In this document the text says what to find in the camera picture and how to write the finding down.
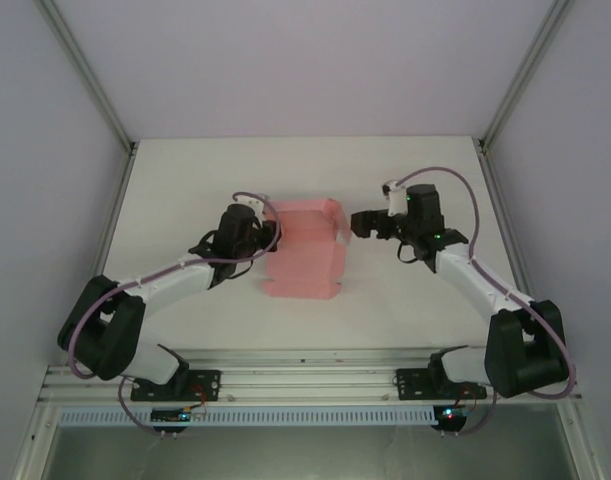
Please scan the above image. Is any pink cardboard box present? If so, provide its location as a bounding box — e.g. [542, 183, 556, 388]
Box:
[258, 197, 354, 302]

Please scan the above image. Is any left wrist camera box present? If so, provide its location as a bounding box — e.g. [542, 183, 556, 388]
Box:
[233, 192, 268, 211]

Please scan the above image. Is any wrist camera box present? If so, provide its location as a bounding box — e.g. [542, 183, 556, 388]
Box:
[233, 192, 268, 211]
[381, 181, 404, 218]

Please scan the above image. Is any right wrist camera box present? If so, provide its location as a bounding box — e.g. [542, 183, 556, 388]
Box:
[381, 181, 404, 218]

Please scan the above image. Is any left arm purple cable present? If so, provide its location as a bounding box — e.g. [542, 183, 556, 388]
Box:
[66, 189, 267, 439]

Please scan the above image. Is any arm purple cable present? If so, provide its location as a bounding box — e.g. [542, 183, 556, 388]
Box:
[394, 165, 579, 438]
[66, 189, 267, 439]

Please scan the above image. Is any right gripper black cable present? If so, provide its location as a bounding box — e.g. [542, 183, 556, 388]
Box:
[396, 238, 427, 266]

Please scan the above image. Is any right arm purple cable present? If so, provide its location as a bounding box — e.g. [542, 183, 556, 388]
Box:
[394, 165, 579, 438]

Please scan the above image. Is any aluminium table side rail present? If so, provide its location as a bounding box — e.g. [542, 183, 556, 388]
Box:
[92, 147, 136, 281]
[477, 148, 536, 301]

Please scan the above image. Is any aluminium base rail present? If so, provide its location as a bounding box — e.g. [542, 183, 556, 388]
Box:
[39, 347, 584, 405]

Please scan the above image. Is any left arm red wire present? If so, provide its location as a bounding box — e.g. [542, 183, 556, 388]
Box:
[190, 385, 212, 414]

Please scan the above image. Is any arm red wire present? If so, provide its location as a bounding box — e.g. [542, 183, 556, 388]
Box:
[190, 385, 212, 414]
[455, 386, 487, 412]

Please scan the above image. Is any pale slotted cable duct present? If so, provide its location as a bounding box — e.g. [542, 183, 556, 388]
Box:
[57, 405, 436, 427]

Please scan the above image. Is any aluminium frame post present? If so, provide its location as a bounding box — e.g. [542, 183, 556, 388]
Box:
[34, 0, 139, 156]
[477, 0, 576, 154]

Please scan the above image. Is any right arm red wire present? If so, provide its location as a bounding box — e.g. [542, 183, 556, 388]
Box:
[455, 386, 487, 412]

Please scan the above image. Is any aluminium frame leg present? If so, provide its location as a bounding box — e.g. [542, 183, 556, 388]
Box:
[557, 399, 604, 480]
[12, 403, 61, 480]

